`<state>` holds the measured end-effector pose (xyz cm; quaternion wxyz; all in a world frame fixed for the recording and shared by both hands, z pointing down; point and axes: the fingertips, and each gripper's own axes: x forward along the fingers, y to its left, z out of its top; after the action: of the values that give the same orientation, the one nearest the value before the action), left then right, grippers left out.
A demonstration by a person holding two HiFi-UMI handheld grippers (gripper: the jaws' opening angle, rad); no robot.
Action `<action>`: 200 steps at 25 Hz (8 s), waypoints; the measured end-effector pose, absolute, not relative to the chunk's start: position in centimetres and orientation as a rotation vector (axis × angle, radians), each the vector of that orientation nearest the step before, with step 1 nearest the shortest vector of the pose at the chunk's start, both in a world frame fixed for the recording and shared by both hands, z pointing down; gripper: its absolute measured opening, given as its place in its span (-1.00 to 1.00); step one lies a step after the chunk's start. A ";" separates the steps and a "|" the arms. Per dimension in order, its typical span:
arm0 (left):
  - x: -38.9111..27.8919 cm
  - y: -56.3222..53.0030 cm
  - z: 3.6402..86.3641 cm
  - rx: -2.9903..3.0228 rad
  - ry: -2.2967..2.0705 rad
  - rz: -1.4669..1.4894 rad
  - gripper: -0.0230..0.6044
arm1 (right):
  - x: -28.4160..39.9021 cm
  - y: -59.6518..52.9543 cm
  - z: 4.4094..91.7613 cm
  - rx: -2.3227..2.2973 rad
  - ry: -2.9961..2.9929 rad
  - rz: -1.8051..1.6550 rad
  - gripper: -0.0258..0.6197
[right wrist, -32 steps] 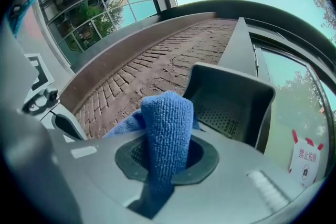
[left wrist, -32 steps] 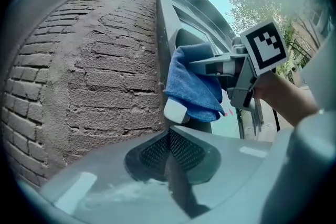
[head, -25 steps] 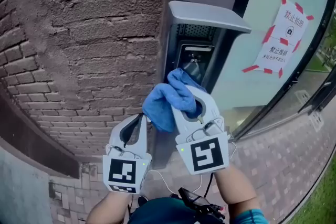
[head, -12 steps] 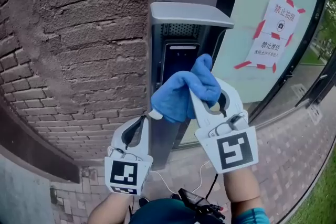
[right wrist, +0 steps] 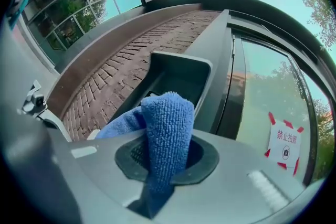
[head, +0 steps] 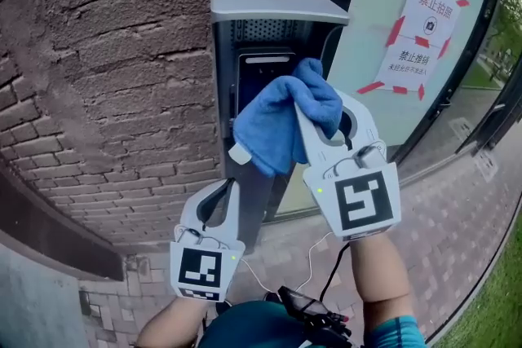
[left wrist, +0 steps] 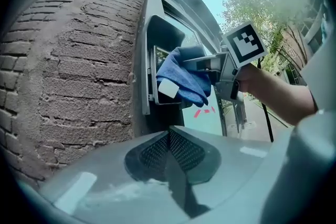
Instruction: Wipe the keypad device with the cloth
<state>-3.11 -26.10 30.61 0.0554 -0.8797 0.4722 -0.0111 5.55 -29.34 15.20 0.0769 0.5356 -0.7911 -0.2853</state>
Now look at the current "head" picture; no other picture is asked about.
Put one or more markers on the person's left forearm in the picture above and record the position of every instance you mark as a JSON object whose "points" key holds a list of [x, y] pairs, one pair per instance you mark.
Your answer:
{"points": [[171, 324]]}

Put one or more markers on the black keypad device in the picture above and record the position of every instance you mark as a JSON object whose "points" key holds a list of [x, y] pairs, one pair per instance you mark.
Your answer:
{"points": [[265, 67]]}

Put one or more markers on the grey concrete block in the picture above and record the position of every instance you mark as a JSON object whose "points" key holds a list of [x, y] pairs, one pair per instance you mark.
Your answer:
{"points": [[32, 305]]}

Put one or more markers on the black chest-mounted device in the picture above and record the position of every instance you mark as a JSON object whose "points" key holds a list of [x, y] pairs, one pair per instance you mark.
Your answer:
{"points": [[302, 303]]}

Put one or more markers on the green grass lawn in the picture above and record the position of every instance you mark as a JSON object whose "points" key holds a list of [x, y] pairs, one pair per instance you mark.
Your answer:
{"points": [[497, 309]]}

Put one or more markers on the person's right forearm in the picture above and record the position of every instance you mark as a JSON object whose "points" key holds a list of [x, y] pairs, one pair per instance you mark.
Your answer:
{"points": [[379, 273]]}

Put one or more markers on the green trees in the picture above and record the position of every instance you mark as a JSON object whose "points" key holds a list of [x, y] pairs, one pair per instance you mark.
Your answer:
{"points": [[514, 12]]}

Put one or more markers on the person's teal shirt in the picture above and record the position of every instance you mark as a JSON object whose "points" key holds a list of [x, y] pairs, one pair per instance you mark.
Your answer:
{"points": [[244, 326]]}

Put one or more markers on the small white tag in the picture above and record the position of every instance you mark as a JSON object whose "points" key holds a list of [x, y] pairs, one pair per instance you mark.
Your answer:
{"points": [[240, 155]]}

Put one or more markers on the white paper notice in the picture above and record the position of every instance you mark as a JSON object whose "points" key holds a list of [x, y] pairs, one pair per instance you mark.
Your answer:
{"points": [[424, 49]]}

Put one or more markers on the dark stone ledge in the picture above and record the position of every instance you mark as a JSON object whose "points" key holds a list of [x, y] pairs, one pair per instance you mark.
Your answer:
{"points": [[49, 224]]}

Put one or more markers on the blue microfibre cloth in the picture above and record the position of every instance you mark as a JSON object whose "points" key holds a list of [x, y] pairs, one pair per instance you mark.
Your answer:
{"points": [[281, 114]]}

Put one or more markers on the grey metal hooded housing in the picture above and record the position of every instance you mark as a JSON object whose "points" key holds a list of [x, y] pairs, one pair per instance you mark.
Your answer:
{"points": [[277, 6]]}

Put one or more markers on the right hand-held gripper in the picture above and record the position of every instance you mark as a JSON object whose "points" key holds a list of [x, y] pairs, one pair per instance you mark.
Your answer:
{"points": [[363, 199]]}

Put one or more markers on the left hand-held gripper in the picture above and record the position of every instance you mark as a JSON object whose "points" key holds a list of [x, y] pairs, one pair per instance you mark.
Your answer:
{"points": [[202, 269]]}

